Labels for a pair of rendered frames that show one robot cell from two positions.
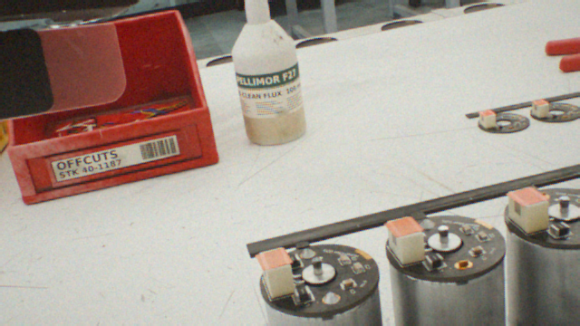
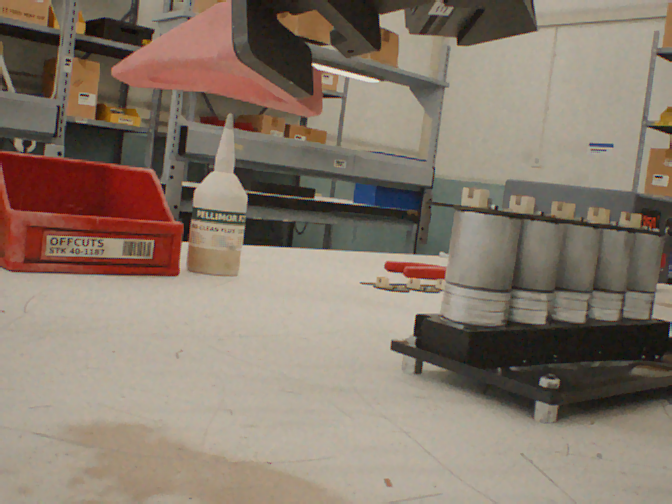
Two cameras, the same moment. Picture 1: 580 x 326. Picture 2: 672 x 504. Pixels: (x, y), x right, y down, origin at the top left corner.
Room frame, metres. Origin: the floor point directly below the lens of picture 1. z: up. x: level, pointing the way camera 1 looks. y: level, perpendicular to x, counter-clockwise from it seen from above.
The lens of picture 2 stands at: (-0.08, 0.18, 0.81)
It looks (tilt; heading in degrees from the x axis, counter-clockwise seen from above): 5 degrees down; 329
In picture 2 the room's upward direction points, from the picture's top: 7 degrees clockwise
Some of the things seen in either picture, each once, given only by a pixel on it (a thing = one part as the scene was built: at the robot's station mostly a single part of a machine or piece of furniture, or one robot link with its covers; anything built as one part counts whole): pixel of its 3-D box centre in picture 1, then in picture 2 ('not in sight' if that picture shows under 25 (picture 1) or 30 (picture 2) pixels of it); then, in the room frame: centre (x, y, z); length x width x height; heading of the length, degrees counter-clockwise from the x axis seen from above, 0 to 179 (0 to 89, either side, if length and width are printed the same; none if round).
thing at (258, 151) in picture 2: not in sight; (321, 163); (2.64, -1.34, 0.90); 1.30 x 0.06 x 0.12; 100
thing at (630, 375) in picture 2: not in sight; (589, 364); (0.12, -0.06, 0.76); 0.16 x 0.07 x 0.01; 99
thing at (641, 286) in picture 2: not in sight; (630, 280); (0.14, -0.11, 0.79); 0.02 x 0.02 x 0.05
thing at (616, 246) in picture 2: not in sight; (599, 279); (0.14, -0.09, 0.79); 0.02 x 0.02 x 0.05
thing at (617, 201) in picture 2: not in sight; (586, 234); (0.47, -0.46, 0.80); 0.15 x 0.12 x 0.10; 14
